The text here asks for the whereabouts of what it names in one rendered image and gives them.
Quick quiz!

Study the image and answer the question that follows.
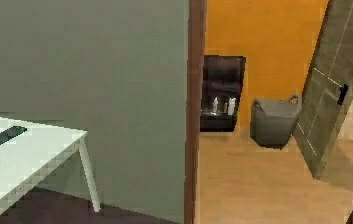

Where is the grey laundry basket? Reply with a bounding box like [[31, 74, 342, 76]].
[[250, 94, 302, 148]]

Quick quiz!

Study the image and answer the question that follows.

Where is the white table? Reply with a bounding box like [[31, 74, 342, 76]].
[[0, 114, 102, 224]]

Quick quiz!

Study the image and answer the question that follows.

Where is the black door handle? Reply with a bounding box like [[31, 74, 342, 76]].
[[337, 84, 353, 107]]

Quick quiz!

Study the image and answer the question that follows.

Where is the grey-green room door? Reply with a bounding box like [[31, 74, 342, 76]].
[[293, 0, 353, 180]]

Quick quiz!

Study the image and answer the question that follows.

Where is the black green remote control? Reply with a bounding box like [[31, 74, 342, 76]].
[[0, 125, 28, 151]]

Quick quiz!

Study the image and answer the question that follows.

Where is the black shelf unit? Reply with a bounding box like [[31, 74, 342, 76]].
[[199, 55, 247, 133]]

